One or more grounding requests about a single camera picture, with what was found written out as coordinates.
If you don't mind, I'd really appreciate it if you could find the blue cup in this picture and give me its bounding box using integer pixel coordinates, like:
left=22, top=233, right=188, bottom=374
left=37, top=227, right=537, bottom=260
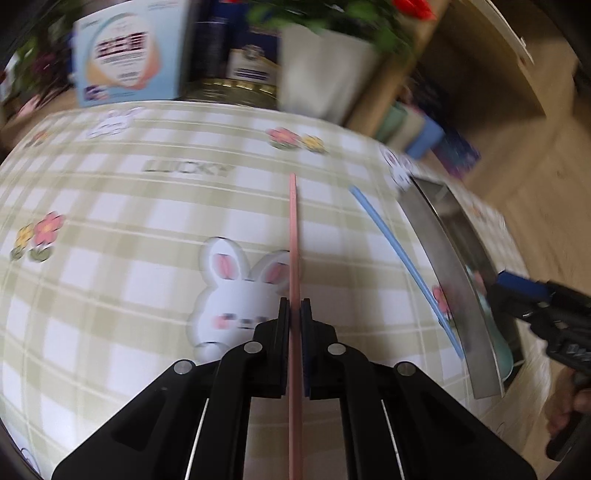
left=405, top=121, right=447, bottom=160

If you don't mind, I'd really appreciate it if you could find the person's right hand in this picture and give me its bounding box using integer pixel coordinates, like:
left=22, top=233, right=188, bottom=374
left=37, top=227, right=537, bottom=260
left=549, top=373, right=576, bottom=438

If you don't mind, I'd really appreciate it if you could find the wooden shelf unit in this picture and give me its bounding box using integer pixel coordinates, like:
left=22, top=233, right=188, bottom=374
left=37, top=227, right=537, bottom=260
left=342, top=0, right=561, bottom=139

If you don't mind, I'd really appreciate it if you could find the white and blue carton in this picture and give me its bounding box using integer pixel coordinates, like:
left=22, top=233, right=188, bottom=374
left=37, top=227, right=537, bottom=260
left=71, top=0, right=191, bottom=109

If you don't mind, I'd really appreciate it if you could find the beige cup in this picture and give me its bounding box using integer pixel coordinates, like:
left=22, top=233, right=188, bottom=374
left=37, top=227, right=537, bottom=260
left=396, top=112, right=426, bottom=149

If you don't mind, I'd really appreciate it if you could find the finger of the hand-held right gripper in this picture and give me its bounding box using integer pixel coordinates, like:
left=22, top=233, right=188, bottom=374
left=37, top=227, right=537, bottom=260
left=488, top=270, right=555, bottom=321

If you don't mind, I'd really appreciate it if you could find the pink chopstick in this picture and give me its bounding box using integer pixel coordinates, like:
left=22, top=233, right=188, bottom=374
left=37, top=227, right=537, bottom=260
left=287, top=173, right=303, bottom=480

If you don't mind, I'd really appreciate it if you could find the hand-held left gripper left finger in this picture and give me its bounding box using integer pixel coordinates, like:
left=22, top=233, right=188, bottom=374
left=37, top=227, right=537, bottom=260
left=52, top=296, right=291, bottom=480

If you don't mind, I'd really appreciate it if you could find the green cup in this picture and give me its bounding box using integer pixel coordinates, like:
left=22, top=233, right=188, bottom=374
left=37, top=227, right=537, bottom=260
left=373, top=102, right=408, bottom=144

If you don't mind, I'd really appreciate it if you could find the metal utensil tray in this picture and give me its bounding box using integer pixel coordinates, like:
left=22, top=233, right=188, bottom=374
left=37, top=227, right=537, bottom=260
left=401, top=176, right=525, bottom=400

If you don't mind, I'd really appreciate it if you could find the blue chopstick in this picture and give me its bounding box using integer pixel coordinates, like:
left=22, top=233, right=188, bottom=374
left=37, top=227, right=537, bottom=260
left=348, top=185, right=464, bottom=360

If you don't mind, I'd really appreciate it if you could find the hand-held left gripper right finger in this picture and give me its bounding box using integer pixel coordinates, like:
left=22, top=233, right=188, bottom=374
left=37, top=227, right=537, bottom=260
left=299, top=298, right=539, bottom=480

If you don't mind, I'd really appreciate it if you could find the dark blue box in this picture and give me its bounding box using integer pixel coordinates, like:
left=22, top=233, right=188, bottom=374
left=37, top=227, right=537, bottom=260
left=193, top=0, right=232, bottom=80

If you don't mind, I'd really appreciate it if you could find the checkered bunny print tablecloth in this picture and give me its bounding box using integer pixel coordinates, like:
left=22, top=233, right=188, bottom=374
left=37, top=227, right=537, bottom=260
left=0, top=99, right=532, bottom=480

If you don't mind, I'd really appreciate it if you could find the purple box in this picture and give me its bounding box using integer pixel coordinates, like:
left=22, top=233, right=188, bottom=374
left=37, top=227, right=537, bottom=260
left=433, top=127, right=481, bottom=180

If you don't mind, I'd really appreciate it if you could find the blue box white label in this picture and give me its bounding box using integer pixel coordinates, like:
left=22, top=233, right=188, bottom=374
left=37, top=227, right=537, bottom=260
left=225, top=25, right=283, bottom=85

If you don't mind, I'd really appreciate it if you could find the teal spoon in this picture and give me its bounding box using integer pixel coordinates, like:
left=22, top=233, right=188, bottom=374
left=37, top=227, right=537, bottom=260
left=475, top=295, right=513, bottom=381

